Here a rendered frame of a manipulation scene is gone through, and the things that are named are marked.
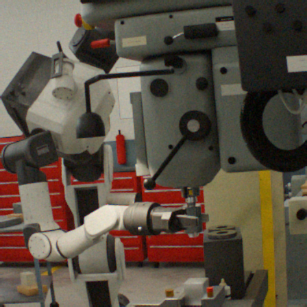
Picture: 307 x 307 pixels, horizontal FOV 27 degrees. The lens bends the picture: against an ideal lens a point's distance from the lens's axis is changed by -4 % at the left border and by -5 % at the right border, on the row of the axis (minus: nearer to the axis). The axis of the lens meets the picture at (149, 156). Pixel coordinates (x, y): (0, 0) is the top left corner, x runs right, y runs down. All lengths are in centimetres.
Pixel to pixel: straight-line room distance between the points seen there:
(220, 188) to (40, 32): 876
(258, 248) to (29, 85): 177
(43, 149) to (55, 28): 983
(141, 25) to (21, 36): 1049
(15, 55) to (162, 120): 1054
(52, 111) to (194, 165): 59
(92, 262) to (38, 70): 71
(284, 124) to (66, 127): 73
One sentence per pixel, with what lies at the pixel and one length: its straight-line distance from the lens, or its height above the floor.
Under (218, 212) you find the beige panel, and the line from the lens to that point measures 340.
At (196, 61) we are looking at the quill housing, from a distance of 152.
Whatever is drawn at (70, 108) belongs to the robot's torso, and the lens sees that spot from 195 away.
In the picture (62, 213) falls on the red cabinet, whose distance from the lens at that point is 683.
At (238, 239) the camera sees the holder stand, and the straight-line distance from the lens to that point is 194.
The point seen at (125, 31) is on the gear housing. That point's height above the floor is 169.
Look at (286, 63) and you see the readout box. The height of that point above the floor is 156.
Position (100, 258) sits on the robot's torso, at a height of 101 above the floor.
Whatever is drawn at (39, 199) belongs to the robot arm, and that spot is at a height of 128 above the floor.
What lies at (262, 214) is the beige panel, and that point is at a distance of 336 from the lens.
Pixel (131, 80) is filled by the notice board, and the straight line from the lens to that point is 1111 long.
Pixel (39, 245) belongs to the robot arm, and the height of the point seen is 115.
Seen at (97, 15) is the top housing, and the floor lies 174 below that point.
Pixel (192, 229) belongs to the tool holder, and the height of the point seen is 120.
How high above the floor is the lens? 147
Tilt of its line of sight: 3 degrees down
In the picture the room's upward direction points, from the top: 5 degrees counter-clockwise
